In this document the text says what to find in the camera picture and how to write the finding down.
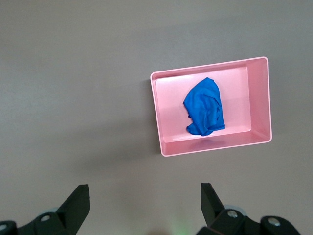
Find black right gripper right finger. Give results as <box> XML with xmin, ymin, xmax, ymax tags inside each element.
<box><xmin>195</xmin><ymin>182</ymin><xmax>302</xmax><ymax>235</ymax></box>

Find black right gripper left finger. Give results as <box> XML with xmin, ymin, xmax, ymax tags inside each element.
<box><xmin>0</xmin><ymin>184</ymin><xmax>91</xmax><ymax>235</ymax></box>

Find blue cloth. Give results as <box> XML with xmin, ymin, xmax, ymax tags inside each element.
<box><xmin>182</xmin><ymin>77</ymin><xmax>226</xmax><ymax>137</ymax></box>

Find pink plastic box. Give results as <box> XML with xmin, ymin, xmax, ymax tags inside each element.
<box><xmin>150</xmin><ymin>56</ymin><xmax>273</xmax><ymax>158</ymax></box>

